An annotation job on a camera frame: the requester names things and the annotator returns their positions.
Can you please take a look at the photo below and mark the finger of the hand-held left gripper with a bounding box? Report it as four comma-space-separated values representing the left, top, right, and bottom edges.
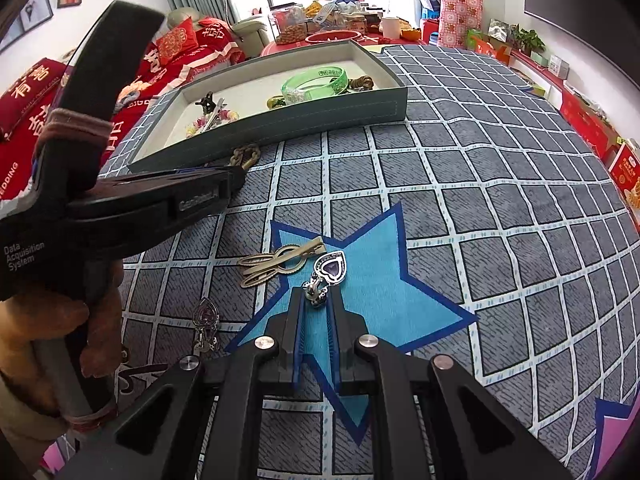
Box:
167, 167, 247, 221
100, 164, 236, 186

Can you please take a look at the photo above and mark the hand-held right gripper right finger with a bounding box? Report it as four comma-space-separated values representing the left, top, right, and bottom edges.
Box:
325, 292, 571, 480

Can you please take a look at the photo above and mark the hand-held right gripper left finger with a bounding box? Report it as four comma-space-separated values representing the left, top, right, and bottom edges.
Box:
57, 287, 307, 480

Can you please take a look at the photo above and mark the brown braided bracelet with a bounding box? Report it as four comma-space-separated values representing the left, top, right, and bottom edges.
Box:
229, 143, 262, 168

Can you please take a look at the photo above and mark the pastel bead bracelet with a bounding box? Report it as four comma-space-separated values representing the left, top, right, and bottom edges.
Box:
186, 109, 240, 137

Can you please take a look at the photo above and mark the grey cardboard box tray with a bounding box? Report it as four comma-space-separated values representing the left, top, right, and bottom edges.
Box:
126, 40, 408, 173

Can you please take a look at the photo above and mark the green translucent bangle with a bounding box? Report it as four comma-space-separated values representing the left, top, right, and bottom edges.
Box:
281, 66, 350, 106

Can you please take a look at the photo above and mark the person's left hand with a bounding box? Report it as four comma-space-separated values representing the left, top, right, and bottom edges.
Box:
0, 260, 126, 431

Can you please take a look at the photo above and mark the red covered sofa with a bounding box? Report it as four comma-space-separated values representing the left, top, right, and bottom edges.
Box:
0, 17, 248, 211

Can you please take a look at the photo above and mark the grey twisted cloth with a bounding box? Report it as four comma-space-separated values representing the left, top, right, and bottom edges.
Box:
117, 77, 151, 106

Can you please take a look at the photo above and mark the gold hair clip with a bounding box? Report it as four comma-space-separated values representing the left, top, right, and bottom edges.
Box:
236, 236, 327, 288

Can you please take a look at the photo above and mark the silver heart earring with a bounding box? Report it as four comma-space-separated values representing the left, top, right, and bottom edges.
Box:
191, 297, 221, 356

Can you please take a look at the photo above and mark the large red pillow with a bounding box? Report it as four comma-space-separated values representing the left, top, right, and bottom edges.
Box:
0, 57, 68, 133

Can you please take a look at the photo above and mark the red embroidered pillow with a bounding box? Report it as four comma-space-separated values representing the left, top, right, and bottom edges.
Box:
155, 17, 197, 66

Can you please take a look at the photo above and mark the round red table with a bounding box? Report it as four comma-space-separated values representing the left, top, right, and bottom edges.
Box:
260, 30, 426, 58

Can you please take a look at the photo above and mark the beige armchair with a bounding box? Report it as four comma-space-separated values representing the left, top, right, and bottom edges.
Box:
167, 7, 275, 58

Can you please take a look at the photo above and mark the clear jar of nuts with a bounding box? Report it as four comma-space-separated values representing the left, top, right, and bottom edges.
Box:
274, 7, 307, 45

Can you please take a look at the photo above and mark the red colander bowl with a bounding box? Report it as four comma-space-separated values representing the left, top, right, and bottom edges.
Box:
305, 30, 368, 46

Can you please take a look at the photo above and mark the pile of snack packets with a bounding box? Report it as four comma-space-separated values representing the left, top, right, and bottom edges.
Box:
305, 0, 386, 31

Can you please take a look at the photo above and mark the red plastic stool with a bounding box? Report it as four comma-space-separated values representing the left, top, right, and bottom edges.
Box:
419, 17, 443, 43

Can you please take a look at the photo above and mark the red gift bag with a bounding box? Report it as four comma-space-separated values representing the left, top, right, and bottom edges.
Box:
467, 30, 511, 61

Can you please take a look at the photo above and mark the large red gift box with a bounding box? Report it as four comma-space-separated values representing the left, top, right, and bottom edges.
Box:
559, 87, 621, 158

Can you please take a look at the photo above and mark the red waffle print box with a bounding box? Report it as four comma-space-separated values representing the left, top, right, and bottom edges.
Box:
609, 140, 640, 216

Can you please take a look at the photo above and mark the potted green plant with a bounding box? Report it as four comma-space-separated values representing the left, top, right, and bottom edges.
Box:
510, 25, 546, 56

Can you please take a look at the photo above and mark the double photo frame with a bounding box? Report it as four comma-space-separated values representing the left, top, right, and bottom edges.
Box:
19, 0, 54, 35

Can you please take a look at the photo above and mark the red wall shelf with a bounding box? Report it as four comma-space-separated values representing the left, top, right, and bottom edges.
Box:
510, 50, 566, 91

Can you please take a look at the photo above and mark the wall television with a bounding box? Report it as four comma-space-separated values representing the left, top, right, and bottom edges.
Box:
522, 0, 640, 68

